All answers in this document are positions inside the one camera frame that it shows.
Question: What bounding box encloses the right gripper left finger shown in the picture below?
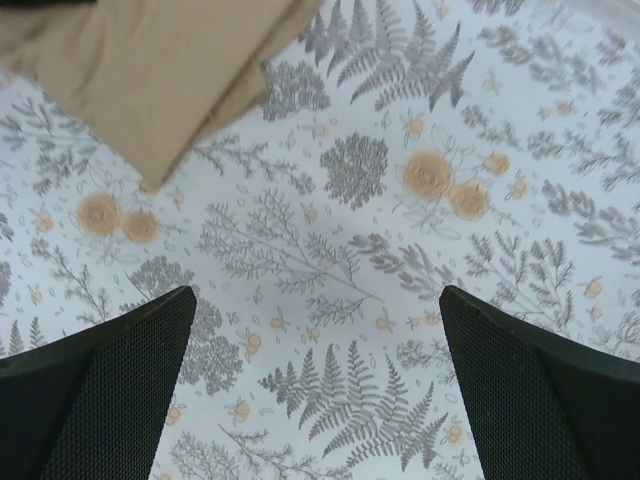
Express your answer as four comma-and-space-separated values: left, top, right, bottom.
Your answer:
1, 286, 196, 479

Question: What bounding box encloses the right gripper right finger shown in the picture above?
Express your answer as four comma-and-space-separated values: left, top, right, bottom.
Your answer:
439, 285, 639, 480

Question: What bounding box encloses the floral table mat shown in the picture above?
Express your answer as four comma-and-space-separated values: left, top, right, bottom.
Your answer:
1, 1, 639, 479

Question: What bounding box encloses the beige t shirt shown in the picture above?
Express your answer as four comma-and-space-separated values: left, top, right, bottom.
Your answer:
1, 1, 320, 188

